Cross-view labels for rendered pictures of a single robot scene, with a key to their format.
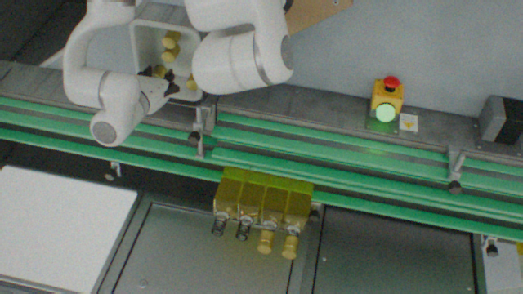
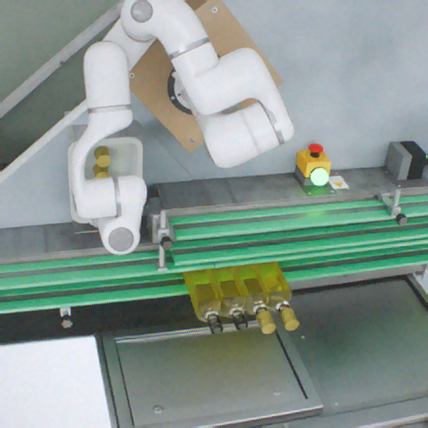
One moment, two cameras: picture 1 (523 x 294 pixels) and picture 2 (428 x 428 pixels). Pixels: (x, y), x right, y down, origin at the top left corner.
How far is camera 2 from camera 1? 71 cm
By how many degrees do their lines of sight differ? 22
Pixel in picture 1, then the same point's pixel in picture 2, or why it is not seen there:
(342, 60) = not seen: hidden behind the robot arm
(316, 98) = (249, 182)
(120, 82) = (134, 181)
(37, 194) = not seen: outside the picture
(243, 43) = (255, 113)
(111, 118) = (127, 222)
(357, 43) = not seen: hidden behind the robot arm
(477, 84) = (378, 135)
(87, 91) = (104, 199)
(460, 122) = (374, 173)
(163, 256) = (160, 381)
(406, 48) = (319, 116)
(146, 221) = (121, 357)
